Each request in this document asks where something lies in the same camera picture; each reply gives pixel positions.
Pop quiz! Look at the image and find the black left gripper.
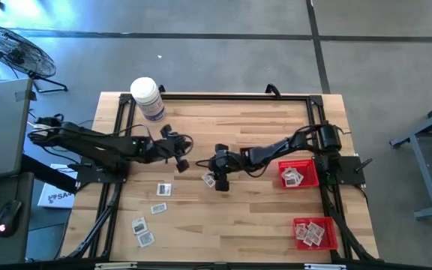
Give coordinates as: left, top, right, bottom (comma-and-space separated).
142, 124, 194, 173

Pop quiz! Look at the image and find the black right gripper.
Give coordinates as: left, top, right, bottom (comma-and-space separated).
208, 143, 245, 193

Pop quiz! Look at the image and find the white packet grey text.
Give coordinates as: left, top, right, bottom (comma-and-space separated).
136, 230, 156, 249
307, 221, 326, 236
150, 202, 168, 215

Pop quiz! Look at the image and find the white wipes canister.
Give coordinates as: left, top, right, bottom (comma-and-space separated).
130, 76, 167, 122

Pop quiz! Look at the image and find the red plastic basket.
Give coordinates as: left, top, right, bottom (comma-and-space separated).
277, 158, 320, 190
292, 216, 339, 251

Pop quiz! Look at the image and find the white cardboard box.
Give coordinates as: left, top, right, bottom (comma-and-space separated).
37, 163, 79, 209

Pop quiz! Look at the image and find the grey tape piece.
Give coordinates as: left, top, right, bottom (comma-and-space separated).
14, 89, 38, 103

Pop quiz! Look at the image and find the black computer mouse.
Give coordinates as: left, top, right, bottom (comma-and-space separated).
0, 199, 24, 238

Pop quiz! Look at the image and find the black floor fan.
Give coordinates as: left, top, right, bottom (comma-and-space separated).
0, 23, 69, 94

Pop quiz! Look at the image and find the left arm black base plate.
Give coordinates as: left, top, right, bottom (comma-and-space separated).
67, 160, 129, 185

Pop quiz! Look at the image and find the white metal bracket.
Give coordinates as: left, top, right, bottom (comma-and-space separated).
304, 263, 347, 270
94, 262, 138, 270

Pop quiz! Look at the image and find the grey metal table frame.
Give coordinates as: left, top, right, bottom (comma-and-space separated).
389, 95, 432, 221

